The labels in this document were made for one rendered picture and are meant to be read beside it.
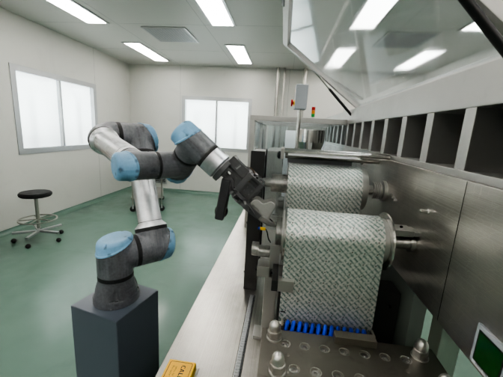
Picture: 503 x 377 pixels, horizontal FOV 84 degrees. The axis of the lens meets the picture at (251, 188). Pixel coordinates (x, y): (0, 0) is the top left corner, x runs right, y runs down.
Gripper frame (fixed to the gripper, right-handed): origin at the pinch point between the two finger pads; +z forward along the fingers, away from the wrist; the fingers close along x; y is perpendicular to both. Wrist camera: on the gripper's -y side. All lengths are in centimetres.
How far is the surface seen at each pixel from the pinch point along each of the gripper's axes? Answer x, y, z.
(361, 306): -7.9, 2.9, 29.5
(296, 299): -7.9, -7.6, 17.3
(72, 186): 358, -288, -215
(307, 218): -5.1, 9.1, 4.6
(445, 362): 5, 5, 69
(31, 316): 99, -213, -60
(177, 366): -16.0, -38.7, 6.4
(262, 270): -0.6, -11.2, 7.9
